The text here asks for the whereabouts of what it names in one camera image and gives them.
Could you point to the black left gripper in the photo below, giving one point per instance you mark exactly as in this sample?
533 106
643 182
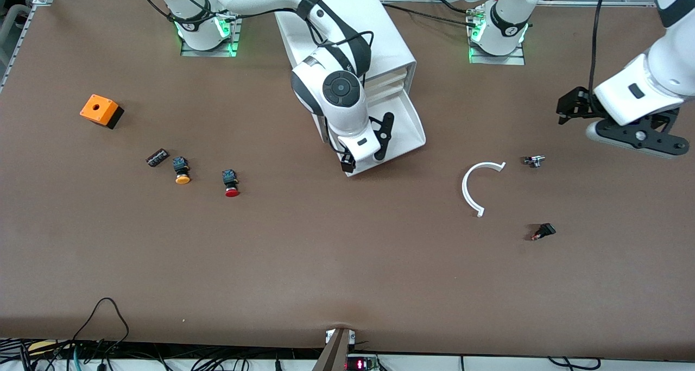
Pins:
583 103

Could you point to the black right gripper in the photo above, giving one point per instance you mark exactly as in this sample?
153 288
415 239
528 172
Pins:
347 164

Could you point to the white plastic bin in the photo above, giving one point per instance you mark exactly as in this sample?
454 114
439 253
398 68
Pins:
407 132

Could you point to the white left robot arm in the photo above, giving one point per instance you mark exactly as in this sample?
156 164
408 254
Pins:
507 12

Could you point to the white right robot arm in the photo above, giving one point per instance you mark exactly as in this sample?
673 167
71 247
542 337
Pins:
353 121

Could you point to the red push button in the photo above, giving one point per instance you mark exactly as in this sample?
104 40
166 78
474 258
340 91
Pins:
231 182

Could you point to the black square push button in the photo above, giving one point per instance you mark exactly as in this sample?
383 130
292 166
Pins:
545 230

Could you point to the yellow push button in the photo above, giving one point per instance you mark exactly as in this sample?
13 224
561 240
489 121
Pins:
181 167

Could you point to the black terminal block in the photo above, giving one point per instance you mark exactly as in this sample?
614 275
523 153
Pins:
157 157

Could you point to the red LED display module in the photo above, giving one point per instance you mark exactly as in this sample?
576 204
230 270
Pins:
361 364

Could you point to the orange box with black base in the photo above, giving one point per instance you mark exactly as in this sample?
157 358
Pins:
98 109

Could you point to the white semicircular bracket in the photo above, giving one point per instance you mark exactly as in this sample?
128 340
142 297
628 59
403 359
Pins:
463 188

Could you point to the brown camera mount beam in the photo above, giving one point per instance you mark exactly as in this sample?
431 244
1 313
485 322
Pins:
334 354

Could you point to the aluminium table edge rail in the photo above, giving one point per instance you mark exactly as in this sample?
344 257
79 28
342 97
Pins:
27 23

